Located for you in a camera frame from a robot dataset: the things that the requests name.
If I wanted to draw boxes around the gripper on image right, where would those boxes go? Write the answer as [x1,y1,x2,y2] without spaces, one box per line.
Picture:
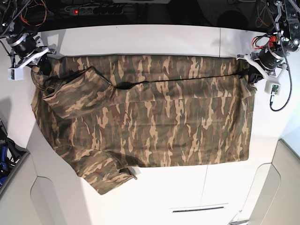
[236,48,287,84]

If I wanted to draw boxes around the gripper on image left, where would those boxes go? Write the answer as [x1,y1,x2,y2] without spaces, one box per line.
[6,34,56,75]

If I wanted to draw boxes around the camouflage T-shirt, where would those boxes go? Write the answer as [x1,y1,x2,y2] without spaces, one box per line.
[31,55,256,195]

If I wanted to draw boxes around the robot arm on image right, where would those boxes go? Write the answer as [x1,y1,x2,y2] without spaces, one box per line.
[248,0,300,83]

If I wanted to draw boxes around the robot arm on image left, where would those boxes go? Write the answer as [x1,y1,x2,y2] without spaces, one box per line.
[0,0,56,81]

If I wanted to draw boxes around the blue and black bin contents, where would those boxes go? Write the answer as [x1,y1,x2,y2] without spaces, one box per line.
[0,119,30,191]

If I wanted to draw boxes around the white camera box image right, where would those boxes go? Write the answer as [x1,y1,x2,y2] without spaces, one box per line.
[264,79,281,96]

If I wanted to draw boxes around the white camera box image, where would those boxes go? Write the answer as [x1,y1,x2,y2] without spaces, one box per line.
[7,68,24,81]
[264,79,281,96]

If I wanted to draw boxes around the white camera box image left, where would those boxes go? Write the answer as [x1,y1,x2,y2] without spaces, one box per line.
[7,68,24,81]

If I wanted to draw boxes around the black camera cable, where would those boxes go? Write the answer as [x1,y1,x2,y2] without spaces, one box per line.
[269,23,293,112]

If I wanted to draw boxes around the grey cable loop background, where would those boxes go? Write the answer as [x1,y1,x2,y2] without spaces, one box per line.
[254,0,270,28]

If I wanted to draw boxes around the black power strip red switch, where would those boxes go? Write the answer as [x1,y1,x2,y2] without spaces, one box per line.
[65,5,124,16]

